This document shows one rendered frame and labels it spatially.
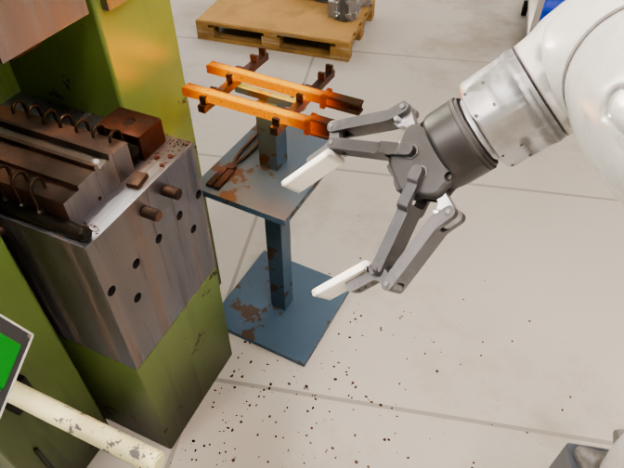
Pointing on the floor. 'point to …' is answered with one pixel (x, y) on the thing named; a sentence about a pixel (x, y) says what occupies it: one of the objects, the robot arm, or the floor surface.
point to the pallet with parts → (290, 24)
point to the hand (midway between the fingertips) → (312, 234)
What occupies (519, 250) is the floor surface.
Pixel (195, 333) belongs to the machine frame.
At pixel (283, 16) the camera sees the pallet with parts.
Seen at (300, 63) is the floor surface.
